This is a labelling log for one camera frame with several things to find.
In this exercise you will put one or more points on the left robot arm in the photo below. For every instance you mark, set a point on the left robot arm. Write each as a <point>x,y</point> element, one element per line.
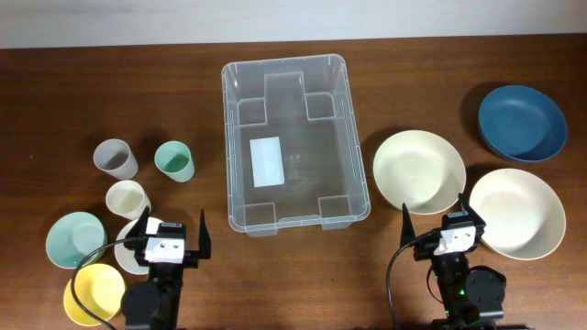
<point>154,303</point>

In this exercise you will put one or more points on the mint green plastic cup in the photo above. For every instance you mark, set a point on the mint green plastic cup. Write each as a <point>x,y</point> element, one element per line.
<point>174,159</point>

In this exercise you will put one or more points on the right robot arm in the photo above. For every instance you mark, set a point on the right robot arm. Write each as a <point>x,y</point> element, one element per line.
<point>472,296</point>

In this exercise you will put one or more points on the grey plastic cup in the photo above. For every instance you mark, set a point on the grey plastic cup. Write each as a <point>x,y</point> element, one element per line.
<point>114,157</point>

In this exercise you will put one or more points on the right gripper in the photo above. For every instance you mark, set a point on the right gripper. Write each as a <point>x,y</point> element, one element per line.
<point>426,247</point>

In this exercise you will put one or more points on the light teal small bowl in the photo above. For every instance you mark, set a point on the light teal small bowl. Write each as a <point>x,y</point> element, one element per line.
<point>73,237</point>

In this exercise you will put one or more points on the white small bowl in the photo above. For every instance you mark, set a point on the white small bowl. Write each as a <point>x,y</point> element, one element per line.
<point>124,256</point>

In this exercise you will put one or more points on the cream large bowl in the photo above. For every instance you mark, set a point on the cream large bowl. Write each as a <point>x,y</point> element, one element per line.
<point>525,219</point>
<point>419,169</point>

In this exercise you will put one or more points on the yellow small bowl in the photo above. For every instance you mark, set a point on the yellow small bowl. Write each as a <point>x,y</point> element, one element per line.
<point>100,288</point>

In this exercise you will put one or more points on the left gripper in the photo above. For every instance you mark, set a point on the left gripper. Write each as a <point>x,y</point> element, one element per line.
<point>191,257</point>

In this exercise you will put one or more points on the dark blue large bowl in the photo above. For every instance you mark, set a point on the dark blue large bowl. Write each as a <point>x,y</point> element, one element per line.
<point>521,124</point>

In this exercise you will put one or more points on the clear plastic storage bin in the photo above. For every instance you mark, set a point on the clear plastic storage bin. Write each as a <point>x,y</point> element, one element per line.
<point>306,102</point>

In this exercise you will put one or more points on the white label in bin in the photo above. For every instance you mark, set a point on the white label in bin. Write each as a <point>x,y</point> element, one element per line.
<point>266,161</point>

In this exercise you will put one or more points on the cream plastic cup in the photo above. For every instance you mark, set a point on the cream plastic cup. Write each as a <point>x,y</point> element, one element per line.
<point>127,199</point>

